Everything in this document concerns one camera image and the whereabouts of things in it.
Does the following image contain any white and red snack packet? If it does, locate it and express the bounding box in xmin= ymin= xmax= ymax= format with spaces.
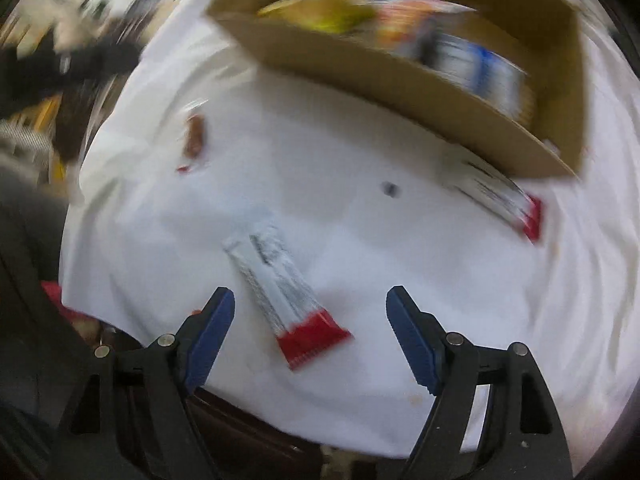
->
xmin=222 ymin=220 xmax=353 ymax=372
xmin=442 ymin=152 xmax=545 ymax=245

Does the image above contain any brown candy in clear wrapper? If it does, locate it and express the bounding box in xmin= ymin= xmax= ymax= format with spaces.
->
xmin=175 ymin=102 xmax=211 ymax=173

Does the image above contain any white printed bed sheet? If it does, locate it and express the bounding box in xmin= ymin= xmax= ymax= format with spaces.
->
xmin=57 ymin=0 xmax=640 ymax=461

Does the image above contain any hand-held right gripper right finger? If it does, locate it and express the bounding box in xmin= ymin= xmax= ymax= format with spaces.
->
xmin=385 ymin=285 xmax=573 ymax=480

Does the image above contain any red plastic item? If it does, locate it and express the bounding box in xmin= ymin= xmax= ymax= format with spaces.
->
xmin=42 ymin=282 xmax=76 ymax=321

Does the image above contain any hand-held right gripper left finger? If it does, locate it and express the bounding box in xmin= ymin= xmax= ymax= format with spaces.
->
xmin=50 ymin=286 xmax=237 ymax=480

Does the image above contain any blue and white snack bag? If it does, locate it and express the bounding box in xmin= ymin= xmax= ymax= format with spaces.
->
xmin=420 ymin=30 xmax=531 ymax=116

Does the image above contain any brown cardboard box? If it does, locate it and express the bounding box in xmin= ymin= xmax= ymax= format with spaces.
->
xmin=206 ymin=0 xmax=587 ymax=181

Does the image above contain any cartoon printed snack bag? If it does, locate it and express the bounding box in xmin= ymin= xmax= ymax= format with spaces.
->
xmin=375 ymin=0 xmax=476 ymax=61

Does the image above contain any yellow snack bag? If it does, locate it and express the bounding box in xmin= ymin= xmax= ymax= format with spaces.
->
xmin=257 ymin=0 xmax=378 ymax=36

